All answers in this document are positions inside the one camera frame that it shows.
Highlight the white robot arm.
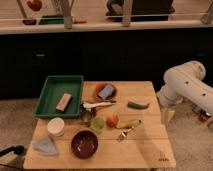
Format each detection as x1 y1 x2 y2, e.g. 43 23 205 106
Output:
157 61 213 125

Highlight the yellow banana toy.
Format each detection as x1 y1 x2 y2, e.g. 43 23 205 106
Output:
116 120 142 129

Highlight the orange tomato toy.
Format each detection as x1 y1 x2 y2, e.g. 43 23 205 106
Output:
106 114 119 127

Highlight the green plastic tray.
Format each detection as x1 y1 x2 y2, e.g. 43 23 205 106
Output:
34 75 84 119

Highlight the orange bowl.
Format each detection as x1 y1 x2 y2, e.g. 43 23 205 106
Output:
93 83 117 101

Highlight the wooden block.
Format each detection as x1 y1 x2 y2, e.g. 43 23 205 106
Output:
56 93 72 112

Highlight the small metal cup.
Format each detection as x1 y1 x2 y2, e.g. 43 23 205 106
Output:
80 110 92 123

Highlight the white round container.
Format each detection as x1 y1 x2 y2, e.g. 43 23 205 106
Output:
47 117 65 136

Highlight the dark red bowl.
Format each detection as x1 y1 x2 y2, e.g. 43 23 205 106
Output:
71 130 98 159

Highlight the blue folded cloth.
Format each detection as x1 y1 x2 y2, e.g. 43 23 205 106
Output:
33 137 59 156

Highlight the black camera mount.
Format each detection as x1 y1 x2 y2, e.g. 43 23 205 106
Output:
0 145 24 157

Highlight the white spatula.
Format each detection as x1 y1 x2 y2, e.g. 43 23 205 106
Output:
82 102 115 109

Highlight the metal fork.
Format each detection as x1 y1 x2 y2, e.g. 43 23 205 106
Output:
117 127 135 142

